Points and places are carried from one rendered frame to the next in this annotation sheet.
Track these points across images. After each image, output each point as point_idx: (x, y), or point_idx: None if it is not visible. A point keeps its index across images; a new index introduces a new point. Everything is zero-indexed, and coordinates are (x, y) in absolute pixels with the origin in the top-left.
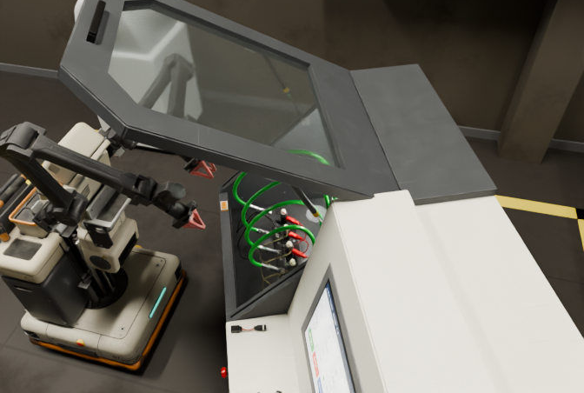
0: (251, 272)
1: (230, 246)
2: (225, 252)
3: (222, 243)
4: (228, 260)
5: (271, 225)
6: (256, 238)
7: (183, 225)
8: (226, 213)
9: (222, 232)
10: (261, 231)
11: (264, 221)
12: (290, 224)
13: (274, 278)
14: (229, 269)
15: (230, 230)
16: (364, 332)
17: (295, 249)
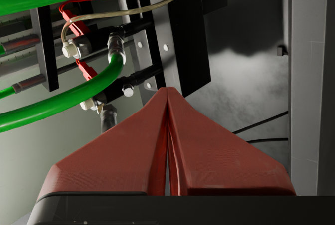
0: (283, 12)
1: (293, 80)
2: (312, 62)
3: (318, 97)
4: (306, 28)
5: (234, 122)
6: (264, 103)
7: (231, 193)
8: (298, 191)
9: (314, 137)
10: (109, 52)
11: (247, 138)
12: (150, 88)
13: None
14: None
15: (290, 133)
16: None
17: (128, 16)
